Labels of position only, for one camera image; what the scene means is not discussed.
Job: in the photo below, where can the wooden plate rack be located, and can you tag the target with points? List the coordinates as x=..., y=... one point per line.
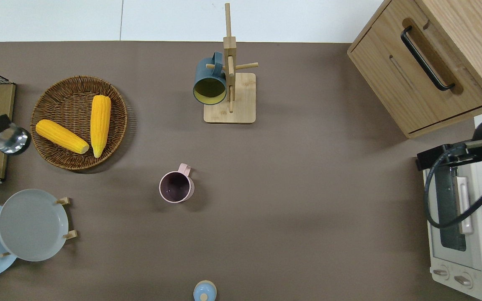
x=70, y=235

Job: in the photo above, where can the pink mug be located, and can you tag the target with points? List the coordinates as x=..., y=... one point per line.
x=176, y=188

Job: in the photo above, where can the beige toaster knob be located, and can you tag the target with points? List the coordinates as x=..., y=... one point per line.
x=441, y=273
x=463, y=280

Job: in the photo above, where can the brown wicker basket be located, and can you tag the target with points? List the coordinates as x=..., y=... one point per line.
x=65, y=96

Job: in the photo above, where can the grey plate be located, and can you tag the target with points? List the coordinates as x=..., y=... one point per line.
x=32, y=225

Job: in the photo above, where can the wooden cabinet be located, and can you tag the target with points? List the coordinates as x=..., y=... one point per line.
x=467, y=29

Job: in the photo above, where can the brown table mat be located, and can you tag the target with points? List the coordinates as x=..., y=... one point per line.
x=287, y=209

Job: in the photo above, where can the teal mug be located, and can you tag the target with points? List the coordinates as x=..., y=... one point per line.
x=208, y=69

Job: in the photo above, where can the wooden mug rack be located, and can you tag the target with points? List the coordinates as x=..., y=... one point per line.
x=239, y=104

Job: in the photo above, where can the yellow corn cob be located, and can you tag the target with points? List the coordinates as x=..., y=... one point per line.
x=61, y=136
x=100, y=125

